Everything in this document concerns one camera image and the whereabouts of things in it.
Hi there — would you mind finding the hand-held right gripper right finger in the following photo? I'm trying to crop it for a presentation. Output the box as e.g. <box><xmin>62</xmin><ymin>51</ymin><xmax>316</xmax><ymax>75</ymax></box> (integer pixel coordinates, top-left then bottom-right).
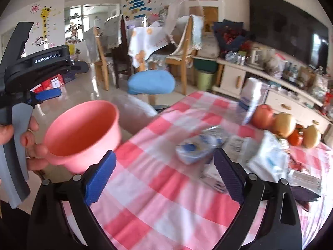
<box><xmin>214</xmin><ymin>148</ymin><xmax>302</xmax><ymax>250</ymax></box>

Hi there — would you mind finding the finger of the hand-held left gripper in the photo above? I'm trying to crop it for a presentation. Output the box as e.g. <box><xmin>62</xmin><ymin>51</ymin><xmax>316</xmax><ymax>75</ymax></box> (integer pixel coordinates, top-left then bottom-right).
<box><xmin>70</xmin><ymin>61</ymin><xmax>89</xmax><ymax>74</ymax></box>
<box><xmin>35</xmin><ymin>88</ymin><xmax>62</xmax><ymax>103</ymax></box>

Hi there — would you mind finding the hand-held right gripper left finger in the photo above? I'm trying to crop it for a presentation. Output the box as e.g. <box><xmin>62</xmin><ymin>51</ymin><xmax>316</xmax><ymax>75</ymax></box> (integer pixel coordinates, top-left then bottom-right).
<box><xmin>27</xmin><ymin>150</ymin><xmax>117</xmax><ymax>250</ymax></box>

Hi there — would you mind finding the white plastic bag blue print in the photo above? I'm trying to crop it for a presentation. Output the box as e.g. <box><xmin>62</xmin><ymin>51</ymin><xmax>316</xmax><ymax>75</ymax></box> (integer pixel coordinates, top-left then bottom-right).
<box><xmin>247</xmin><ymin>133</ymin><xmax>290</xmax><ymax>183</ymax></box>

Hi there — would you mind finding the blue white plastic packet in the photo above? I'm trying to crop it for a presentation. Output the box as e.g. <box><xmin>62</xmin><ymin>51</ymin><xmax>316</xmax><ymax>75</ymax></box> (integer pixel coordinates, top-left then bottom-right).
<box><xmin>175</xmin><ymin>126</ymin><xmax>229</xmax><ymax>165</ymax></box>

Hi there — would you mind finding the pink plastic bowl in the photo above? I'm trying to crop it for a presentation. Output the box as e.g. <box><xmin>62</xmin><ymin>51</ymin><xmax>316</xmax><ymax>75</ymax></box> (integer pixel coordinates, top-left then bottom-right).
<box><xmin>43</xmin><ymin>100</ymin><xmax>121</xmax><ymax>174</ymax></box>

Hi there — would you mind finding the white printed wrapper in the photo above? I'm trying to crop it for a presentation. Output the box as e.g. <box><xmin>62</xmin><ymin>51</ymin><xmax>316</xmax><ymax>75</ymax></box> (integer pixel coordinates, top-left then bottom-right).
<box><xmin>287</xmin><ymin>169</ymin><xmax>322</xmax><ymax>188</ymax></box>

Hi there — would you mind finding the person's left hand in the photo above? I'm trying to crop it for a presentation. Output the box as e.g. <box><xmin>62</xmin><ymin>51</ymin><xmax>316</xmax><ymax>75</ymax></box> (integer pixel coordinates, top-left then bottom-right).
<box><xmin>0</xmin><ymin>115</ymin><xmax>49</xmax><ymax>173</ymax></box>

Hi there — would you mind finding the stack of red gift boxes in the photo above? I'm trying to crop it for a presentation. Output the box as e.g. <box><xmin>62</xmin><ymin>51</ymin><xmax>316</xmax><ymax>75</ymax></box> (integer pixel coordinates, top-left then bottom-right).
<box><xmin>34</xmin><ymin>74</ymin><xmax>65</xmax><ymax>94</ymax></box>

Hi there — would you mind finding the dark wooden chair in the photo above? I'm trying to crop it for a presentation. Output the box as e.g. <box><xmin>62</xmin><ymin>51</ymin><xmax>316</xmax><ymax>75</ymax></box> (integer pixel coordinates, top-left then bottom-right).
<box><xmin>112</xmin><ymin>16</ymin><xmax>134</xmax><ymax>89</ymax></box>

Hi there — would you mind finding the red white checked tablecloth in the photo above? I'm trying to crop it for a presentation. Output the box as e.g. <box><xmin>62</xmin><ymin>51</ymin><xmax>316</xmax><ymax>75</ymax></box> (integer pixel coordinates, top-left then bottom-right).
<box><xmin>61</xmin><ymin>91</ymin><xmax>333</xmax><ymax>250</ymax></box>

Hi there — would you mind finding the red apple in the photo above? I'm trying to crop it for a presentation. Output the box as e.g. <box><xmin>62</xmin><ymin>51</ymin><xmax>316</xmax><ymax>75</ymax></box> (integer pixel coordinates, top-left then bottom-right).
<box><xmin>250</xmin><ymin>104</ymin><xmax>276</xmax><ymax>130</ymax></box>

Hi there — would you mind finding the printed dining table cloth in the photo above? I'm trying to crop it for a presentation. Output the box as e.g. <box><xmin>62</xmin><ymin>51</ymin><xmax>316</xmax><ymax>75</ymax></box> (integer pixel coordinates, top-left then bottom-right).
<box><xmin>127</xmin><ymin>21</ymin><xmax>169</xmax><ymax>69</ymax></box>

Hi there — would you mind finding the blue round stool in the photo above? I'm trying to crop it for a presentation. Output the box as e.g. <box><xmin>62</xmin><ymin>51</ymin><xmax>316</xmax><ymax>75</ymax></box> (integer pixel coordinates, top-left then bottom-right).
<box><xmin>127</xmin><ymin>70</ymin><xmax>175</xmax><ymax>107</ymax></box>

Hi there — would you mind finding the white cushion stool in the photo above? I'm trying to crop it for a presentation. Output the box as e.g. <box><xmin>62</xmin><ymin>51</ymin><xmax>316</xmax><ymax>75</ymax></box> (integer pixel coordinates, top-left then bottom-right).
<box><xmin>118</xmin><ymin>95</ymin><xmax>158</xmax><ymax>144</ymax></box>

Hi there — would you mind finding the large yellow pear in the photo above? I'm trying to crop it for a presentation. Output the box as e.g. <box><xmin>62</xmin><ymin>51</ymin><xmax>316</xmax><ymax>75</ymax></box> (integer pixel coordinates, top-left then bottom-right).
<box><xmin>272</xmin><ymin>112</ymin><xmax>297</xmax><ymax>138</ymax></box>

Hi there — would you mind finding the orange with green leaf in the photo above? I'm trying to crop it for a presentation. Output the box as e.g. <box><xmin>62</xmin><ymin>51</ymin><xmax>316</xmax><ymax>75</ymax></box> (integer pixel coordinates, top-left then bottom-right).
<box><xmin>287</xmin><ymin>130</ymin><xmax>305</xmax><ymax>147</ymax></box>

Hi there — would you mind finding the white blue milk carton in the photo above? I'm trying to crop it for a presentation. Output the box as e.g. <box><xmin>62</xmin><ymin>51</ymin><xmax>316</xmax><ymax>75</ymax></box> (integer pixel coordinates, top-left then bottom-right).
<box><xmin>238</xmin><ymin>77</ymin><xmax>270</xmax><ymax>125</ymax></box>

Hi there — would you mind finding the cream television cabinet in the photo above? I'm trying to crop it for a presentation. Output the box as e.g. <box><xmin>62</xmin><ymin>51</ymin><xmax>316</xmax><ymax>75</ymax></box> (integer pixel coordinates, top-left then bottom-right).
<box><xmin>212</xmin><ymin>57</ymin><xmax>333</xmax><ymax>134</ymax></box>

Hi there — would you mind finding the green waste bin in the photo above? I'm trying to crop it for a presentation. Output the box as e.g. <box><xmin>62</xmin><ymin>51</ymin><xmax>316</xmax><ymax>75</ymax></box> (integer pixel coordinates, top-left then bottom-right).
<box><xmin>196</xmin><ymin>70</ymin><xmax>214</xmax><ymax>91</ymax></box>

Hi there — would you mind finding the white lace chair cover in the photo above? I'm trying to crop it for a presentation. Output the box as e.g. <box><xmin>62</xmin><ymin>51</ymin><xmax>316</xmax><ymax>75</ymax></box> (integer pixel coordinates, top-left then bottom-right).
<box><xmin>186</xmin><ymin>14</ymin><xmax>204</xmax><ymax>50</ymax></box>

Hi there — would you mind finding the white sack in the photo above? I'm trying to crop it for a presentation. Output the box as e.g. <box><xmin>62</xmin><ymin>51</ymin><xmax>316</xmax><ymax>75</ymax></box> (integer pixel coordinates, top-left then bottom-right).
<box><xmin>200</xmin><ymin>32</ymin><xmax>220</xmax><ymax>58</ymax></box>

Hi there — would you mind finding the dark wrapped flower bouquet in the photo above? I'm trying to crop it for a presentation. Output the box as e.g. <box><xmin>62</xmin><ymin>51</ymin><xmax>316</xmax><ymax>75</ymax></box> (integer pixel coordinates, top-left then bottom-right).
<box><xmin>212</xmin><ymin>19</ymin><xmax>250</xmax><ymax>53</ymax></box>

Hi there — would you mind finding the black flat television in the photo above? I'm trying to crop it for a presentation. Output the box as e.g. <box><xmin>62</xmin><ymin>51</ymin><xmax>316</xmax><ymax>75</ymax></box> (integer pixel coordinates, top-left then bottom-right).
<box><xmin>248</xmin><ymin>0</ymin><xmax>329</xmax><ymax>69</ymax></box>

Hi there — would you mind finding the giraffe height wall chart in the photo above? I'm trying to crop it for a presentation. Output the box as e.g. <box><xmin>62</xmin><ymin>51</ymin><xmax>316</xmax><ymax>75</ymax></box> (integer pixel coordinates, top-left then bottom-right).
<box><xmin>22</xmin><ymin>0</ymin><xmax>65</xmax><ymax>56</ymax></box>

